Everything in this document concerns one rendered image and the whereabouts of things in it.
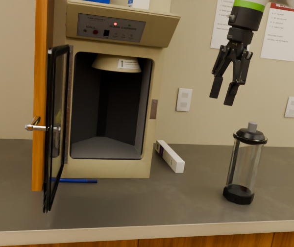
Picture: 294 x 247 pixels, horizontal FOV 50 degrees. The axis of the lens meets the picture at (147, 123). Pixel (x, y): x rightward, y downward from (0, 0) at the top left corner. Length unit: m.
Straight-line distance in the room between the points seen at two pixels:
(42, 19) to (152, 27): 0.31
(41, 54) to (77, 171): 0.42
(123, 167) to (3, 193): 0.40
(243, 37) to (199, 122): 0.74
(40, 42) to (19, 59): 0.55
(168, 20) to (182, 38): 0.59
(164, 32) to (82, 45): 0.26
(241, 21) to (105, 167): 0.65
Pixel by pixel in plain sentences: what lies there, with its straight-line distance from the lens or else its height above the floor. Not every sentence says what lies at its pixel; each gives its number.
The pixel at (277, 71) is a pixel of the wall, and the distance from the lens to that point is 1.82.
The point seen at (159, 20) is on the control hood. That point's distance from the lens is 0.97.
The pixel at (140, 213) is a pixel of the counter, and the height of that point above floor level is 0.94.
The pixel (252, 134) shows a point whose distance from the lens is 1.06.
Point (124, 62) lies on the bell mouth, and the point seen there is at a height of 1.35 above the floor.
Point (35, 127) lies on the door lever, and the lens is 0.79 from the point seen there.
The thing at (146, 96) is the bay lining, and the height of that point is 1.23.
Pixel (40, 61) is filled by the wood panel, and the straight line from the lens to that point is 0.95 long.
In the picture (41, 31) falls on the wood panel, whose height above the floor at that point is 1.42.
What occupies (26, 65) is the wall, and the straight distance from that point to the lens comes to 1.48.
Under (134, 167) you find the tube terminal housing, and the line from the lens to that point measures 1.16.
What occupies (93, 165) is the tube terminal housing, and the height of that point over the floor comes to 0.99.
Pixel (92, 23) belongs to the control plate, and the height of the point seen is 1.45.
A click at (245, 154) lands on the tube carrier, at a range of 1.07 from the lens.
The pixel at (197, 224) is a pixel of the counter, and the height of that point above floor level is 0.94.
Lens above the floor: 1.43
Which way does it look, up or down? 15 degrees down
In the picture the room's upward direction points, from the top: 7 degrees clockwise
